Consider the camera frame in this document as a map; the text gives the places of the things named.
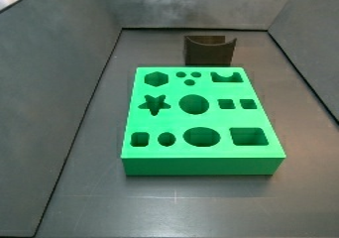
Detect green shape-sorter fixture block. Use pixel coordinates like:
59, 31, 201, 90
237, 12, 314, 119
120, 66, 286, 176

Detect black curved regrasp stand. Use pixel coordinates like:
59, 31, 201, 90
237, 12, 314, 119
184, 36, 237, 66

